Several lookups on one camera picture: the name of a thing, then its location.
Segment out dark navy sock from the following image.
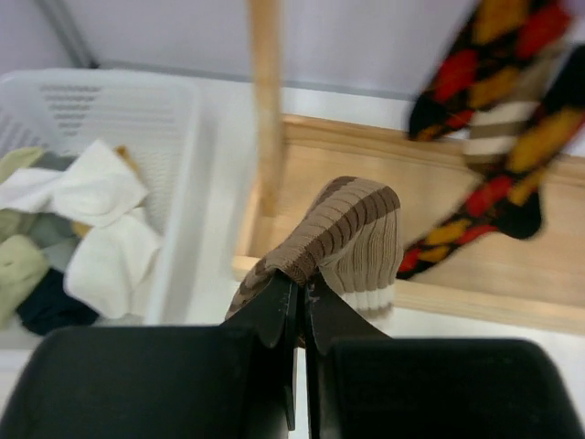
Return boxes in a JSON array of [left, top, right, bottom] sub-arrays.
[[16, 269, 100, 336]]

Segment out grey sock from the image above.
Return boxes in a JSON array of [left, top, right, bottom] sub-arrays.
[[28, 152, 80, 273]]

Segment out red black argyle sock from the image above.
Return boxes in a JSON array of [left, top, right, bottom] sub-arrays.
[[407, 0, 577, 141]]

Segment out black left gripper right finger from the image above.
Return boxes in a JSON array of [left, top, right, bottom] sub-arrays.
[[303, 278, 584, 438]]

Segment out white sock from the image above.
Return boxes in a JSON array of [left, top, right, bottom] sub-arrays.
[[1, 140, 148, 228], [64, 207, 162, 319]]

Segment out pale green sock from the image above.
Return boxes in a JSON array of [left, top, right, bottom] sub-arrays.
[[0, 146, 49, 328]]

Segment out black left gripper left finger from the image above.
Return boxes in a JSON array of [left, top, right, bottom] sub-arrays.
[[1, 275, 298, 438]]

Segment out brown striped sock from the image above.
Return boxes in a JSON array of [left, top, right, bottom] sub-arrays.
[[462, 42, 566, 174], [226, 176, 404, 330]]

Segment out white plastic basket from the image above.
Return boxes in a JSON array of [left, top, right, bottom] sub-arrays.
[[1, 69, 214, 349]]

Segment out wooden hanger rack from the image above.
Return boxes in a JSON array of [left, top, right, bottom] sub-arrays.
[[231, 1, 584, 334]]

